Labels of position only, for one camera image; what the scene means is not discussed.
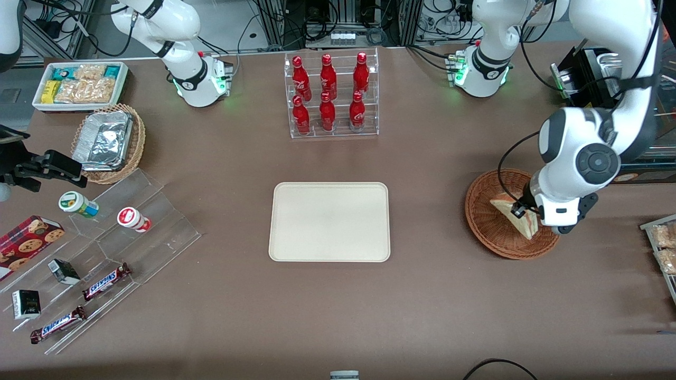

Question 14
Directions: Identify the red lidded cup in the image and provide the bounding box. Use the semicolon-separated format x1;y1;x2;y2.
117;206;153;233

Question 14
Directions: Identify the yellow snack packet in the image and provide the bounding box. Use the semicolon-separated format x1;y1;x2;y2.
41;80;62;105

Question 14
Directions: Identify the brown chocolate bar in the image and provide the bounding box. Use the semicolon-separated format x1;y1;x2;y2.
30;306;87;345
81;262;132;302

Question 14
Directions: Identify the red cola bottle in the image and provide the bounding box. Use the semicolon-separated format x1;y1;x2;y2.
292;56;312;102
349;90;367;132
353;51;371;97
320;53;338;100
292;95;311;136
319;92;337;132

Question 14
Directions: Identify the light wicker basket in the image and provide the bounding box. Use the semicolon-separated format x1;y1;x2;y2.
71;103;146;185

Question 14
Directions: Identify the aluminium foil container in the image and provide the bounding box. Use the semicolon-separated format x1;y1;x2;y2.
72;110;134;172

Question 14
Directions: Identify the small clear cracker bag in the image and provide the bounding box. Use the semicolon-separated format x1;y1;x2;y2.
73;64;107;81

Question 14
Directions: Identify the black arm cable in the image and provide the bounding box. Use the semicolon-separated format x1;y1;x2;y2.
497;0;663;207

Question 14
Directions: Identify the large clear cracker bag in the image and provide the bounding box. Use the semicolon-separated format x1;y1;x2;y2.
54;78;117;105

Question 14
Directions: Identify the small black box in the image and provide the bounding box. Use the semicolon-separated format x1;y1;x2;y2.
47;258;81;286
11;289;42;320

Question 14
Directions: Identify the white snack bin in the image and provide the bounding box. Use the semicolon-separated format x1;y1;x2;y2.
31;61;130;113

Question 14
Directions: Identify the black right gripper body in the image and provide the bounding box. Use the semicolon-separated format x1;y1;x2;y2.
0;126;44;193

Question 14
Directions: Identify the green lidded cup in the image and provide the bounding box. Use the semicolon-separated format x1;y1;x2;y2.
58;191;100;219

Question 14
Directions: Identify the clear acrylic bottle rack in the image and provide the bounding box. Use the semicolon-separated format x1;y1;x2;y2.
284;47;380;140

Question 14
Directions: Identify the clear acrylic stepped display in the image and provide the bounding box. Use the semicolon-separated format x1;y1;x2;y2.
0;168;202;356

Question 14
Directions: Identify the red cookie box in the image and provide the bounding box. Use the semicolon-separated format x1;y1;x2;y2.
0;215;65;281

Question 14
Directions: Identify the metal snack tray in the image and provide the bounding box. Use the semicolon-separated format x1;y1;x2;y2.
640;213;676;308

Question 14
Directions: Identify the triangular sandwich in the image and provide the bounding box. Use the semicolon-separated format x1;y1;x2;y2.
490;193;540;241

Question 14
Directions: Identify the beige plastic tray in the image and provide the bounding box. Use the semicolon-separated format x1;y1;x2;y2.
268;182;392;263

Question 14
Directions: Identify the black floor cable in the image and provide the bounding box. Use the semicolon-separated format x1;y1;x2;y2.
463;358;539;380

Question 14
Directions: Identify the clear snack bag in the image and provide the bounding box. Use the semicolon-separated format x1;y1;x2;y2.
650;223;676;249
654;248;676;276

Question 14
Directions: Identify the brown wicker basket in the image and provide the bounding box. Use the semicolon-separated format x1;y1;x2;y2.
464;167;561;261

